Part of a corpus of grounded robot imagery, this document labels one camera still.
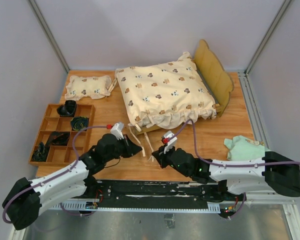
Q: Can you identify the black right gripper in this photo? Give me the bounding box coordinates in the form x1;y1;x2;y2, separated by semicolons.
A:
151;142;190;177

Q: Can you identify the dark folded sock middle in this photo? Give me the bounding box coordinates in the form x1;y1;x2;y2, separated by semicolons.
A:
45;131;71;147

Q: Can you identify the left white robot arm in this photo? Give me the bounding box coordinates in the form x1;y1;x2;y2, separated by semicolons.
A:
2;133;142;230

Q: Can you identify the black rolled sock top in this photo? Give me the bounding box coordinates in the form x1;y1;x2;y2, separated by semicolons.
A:
56;100;77;117

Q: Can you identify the mint green cloth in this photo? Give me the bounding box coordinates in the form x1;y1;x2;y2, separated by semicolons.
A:
223;135;269;161

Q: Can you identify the wooden pet bed frame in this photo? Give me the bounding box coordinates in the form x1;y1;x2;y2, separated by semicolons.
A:
141;39;234;131

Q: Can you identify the rolled dark green sock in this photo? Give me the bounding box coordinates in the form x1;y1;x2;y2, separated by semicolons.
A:
70;116;89;132

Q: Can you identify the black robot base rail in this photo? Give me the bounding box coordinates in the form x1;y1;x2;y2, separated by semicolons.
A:
83;179;244;207

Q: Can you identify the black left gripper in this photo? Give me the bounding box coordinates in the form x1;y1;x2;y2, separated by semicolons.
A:
104;134;143;163

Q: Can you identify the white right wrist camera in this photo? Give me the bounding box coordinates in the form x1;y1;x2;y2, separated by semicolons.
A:
162;130;178;154

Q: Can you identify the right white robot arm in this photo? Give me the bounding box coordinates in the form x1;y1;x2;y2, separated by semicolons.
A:
152;146;300;200

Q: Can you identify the white slotted cable duct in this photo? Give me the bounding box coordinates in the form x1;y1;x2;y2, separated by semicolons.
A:
50;200;221;214

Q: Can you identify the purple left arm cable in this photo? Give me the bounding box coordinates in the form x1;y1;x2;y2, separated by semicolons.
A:
2;124;112;224

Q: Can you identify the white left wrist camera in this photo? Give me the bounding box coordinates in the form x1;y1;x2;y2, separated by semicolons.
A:
106;122;124;140

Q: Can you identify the small animal print pillow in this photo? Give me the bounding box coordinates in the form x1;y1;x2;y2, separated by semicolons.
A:
64;75;112;101

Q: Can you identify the cream animal print mattress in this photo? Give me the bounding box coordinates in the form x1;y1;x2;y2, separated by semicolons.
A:
114;52;217;131

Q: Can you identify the dark patterned sock bottom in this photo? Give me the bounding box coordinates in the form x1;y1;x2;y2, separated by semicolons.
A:
31;141;50;162

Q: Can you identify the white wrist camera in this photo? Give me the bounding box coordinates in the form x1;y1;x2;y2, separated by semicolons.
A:
106;122;124;140
162;130;178;154

